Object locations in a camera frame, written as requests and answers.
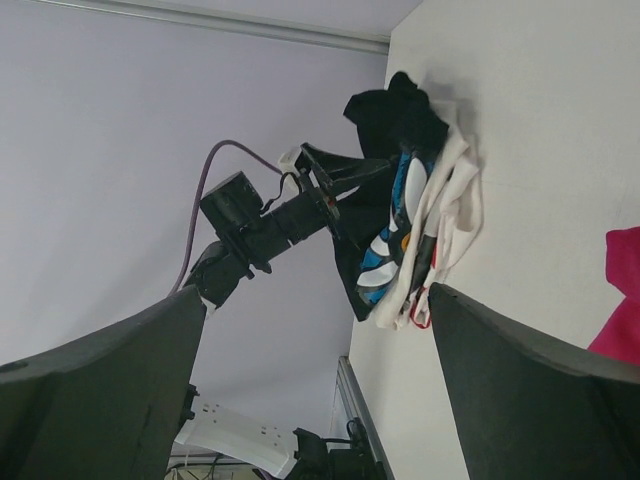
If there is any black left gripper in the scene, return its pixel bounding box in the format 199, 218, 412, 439
286, 143, 390, 244

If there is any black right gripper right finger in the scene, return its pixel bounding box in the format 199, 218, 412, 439
429, 284, 639, 479

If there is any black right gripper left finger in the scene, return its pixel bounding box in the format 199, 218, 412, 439
1, 287, 206, 479

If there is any black t shirt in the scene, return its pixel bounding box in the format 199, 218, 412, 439
334, 72, 449, 322

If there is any pink t shirt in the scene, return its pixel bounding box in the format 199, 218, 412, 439
587, 227, 640, 364

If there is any white red shirt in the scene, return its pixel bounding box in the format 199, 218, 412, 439
368, 100, 484, 329

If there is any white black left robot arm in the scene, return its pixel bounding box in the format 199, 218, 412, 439
174, 143, 397, 479

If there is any aluminium frame rail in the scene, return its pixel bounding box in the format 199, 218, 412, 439
336, 356, 395, 479

